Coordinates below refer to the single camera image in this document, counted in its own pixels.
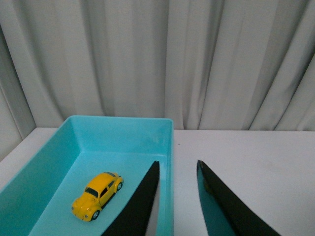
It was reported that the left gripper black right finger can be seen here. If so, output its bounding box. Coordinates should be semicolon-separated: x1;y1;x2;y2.
196;160;279;236

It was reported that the turquoise plastic storage box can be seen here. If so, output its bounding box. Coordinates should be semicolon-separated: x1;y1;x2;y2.
0;116;174;236

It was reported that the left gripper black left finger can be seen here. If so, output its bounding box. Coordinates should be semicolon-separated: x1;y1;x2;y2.
102;161;159;236

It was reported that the grey pleated curtain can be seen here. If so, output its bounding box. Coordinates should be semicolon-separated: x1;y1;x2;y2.
0;0;315;158

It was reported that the yellow beetle toy car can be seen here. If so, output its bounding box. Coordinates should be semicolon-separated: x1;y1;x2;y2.
71;172;124;222

